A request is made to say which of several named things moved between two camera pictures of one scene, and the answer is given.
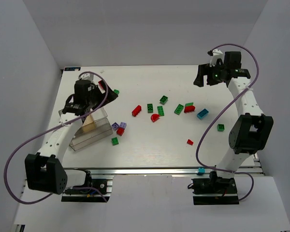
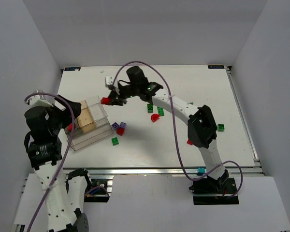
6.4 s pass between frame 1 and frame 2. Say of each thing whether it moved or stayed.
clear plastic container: stayed
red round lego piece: stayed
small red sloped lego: stayed
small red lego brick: stayed
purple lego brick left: stayed
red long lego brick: moved
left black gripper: moved
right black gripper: moved
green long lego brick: stayed
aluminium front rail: stayed
